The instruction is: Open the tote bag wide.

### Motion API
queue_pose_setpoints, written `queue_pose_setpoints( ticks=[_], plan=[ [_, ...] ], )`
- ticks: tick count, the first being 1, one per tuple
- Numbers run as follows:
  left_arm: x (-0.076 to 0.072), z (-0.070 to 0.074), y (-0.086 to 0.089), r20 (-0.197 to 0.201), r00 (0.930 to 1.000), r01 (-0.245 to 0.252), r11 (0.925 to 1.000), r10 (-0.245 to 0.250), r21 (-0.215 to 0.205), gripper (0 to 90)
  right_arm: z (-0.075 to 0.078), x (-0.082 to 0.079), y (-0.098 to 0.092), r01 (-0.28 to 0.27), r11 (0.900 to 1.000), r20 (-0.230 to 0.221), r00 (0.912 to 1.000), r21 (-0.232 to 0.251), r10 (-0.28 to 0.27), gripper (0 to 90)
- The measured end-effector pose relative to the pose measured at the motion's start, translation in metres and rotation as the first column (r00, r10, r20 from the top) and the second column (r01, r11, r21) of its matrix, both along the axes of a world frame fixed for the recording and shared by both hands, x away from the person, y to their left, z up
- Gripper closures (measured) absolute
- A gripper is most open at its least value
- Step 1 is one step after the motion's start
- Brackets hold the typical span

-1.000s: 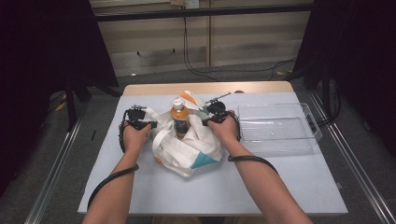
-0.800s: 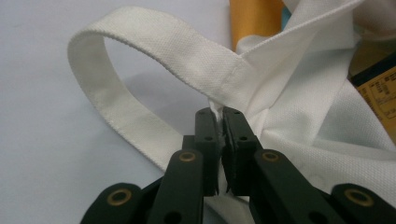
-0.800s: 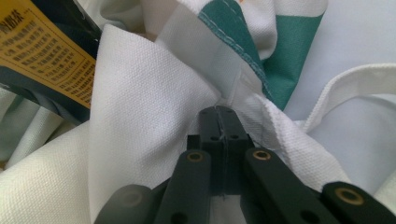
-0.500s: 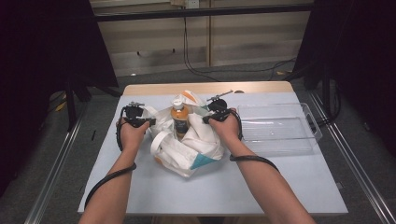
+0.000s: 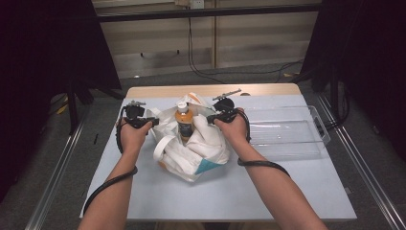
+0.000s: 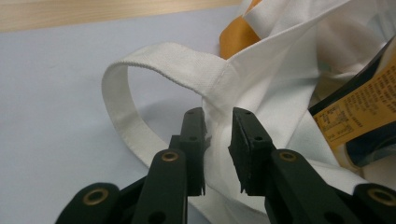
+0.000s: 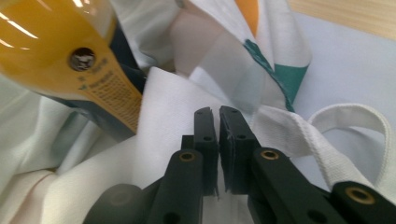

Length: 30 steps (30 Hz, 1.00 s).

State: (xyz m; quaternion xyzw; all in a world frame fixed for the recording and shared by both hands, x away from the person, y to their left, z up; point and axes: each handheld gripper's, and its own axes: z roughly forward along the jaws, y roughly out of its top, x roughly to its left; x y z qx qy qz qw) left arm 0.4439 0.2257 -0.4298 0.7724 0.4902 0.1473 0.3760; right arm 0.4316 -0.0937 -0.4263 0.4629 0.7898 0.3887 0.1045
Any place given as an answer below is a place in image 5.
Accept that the metal floor rail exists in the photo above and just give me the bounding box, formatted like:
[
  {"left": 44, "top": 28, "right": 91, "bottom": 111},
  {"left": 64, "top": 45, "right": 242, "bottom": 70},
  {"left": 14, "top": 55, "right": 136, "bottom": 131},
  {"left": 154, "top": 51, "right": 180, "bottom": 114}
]
[
  {"left": 24, "top": 104, "right": 94, "bottom": 230},
  {"left": 315, "top": 92, "right": 406, "bottom": 230}
]

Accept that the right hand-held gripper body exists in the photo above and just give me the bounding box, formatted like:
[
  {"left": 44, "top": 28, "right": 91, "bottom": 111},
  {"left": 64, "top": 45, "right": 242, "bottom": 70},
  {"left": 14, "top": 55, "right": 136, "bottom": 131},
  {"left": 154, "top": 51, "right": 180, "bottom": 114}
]
[{"left": 212, "top": 88, "right": 244, "bottom": 125}]

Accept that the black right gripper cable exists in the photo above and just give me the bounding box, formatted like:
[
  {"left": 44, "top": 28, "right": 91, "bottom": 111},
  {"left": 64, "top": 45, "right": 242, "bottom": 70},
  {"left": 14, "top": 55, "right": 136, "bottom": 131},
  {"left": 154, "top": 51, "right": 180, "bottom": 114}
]
[{"left": 237, "top": 108, "right": 291, "bottom": 178}]

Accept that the black floor cable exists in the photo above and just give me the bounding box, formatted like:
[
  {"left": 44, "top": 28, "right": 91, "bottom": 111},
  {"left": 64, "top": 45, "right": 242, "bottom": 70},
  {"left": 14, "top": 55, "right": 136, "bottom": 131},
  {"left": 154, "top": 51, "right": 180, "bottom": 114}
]
[{"left": 187, "top": 17, "right": 305, "bottom": 85}]

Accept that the orange drink bottle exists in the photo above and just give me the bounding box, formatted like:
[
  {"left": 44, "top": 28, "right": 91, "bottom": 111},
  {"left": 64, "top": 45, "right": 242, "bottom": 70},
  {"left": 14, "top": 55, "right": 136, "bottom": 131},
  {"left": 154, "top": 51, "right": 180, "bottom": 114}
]
[{"left": 174, "top": 101, "right": 195, "bottom": 144}]

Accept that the person's right hand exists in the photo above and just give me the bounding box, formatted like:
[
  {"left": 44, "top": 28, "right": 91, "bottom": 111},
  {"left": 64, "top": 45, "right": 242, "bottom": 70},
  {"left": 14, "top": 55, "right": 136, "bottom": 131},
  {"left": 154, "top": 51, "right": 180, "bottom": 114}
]
[{"left": 214, "top": 107, "right": 252, "bottom": 149}]

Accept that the clear plastic tray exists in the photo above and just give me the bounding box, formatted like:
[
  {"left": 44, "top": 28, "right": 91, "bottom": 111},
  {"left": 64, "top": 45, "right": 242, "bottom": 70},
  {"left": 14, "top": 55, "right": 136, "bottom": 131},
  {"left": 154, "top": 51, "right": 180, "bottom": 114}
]
[{"left": 242, "top": 104, "right": 331, "bottom": 160}]

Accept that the black horizontal bar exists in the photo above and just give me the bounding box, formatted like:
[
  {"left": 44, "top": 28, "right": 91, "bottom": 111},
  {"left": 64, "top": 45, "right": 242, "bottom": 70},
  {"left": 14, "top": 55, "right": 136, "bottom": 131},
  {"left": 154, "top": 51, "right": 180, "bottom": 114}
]
[{"left": 95, "top": 3, "right": 322, "bottom": 23}]

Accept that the person's left hand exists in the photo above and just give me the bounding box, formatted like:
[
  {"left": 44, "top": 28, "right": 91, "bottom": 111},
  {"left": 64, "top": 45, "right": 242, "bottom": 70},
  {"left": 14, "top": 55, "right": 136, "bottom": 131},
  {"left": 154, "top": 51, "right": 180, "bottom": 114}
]
[{"left": 118, "top": 117, "right": 153, "bottom": 156}]

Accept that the black curtain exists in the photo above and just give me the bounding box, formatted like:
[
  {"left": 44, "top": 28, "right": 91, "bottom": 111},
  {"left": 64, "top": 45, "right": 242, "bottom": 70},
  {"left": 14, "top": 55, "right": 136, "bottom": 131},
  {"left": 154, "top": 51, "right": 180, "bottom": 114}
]
[
  {"left": 0, "top": 0, "right": 123, "bottom": 196},
  {"left": 300, "top": 0, "right": 406, "bottom": 154}
]

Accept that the black metal stand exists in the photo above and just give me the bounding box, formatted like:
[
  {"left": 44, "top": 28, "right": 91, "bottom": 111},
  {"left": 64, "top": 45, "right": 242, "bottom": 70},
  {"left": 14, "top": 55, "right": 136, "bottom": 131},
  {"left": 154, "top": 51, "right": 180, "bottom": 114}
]
[
  {"left": 65, "top": 83, "right": 94, "bottom": 136},
  {"left": 328, "top": 65, "right": 351, "bottom": 129}
]

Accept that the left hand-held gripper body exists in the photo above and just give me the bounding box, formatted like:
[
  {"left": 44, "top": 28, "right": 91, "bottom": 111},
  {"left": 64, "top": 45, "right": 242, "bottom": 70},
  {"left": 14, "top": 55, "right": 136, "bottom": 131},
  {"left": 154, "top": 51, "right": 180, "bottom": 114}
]
[{"left": 123, "top": 100, "right": 148, "bottom": 129}]

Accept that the white tote bag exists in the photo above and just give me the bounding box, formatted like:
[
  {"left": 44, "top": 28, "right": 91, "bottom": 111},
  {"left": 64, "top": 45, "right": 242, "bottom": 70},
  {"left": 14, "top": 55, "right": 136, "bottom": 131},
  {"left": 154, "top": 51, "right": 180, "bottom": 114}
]
[{"left": 148, "top": 92, "right": 231, "bottom": 183}]

